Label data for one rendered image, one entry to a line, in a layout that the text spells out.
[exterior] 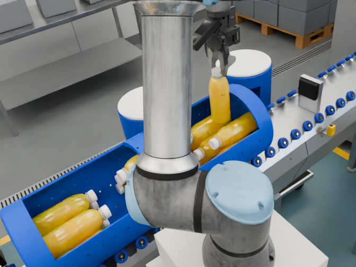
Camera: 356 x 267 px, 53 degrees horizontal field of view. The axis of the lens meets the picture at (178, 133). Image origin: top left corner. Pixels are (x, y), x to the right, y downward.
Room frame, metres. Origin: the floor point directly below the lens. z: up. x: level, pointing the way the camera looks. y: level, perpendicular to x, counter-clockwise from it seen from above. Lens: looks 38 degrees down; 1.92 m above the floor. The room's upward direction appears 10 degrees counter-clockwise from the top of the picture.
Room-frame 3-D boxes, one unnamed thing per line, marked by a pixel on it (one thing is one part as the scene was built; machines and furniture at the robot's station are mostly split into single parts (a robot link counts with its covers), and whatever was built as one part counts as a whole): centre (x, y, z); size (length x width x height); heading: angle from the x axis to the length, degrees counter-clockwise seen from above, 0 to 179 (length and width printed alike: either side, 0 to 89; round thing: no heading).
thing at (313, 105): (1.28, -0.60, 1.00); 0.10 x 0.04 x 0.15; 31
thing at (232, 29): (1.05, -0.19, 1.48); 0.09 x 0.08 x 0.12; 121
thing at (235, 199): (0.42, -0.08, 1.40); 0.13 x 0.12 x 0.14; 70
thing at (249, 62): (1.62, -0.39, 1.03); 0.28 x 0.28 x 0.01
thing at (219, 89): (1.03, -0.16, 1.24); 0.07 x 0.07 x 0.19
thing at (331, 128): (1.14, -0.62, 0.92); 0.08 x 0.03 x 0.05; 31
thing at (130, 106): (1.41, 0.12, 1.03); 0.28 x 0.28 x 0.01
